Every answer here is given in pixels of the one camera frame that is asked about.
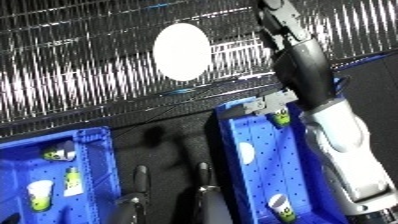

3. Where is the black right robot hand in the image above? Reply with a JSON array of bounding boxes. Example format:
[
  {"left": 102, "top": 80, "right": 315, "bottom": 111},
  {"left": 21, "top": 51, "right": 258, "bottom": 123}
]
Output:
[{"left": 239, "top": 0, "right": 347, "bottom": 117}]

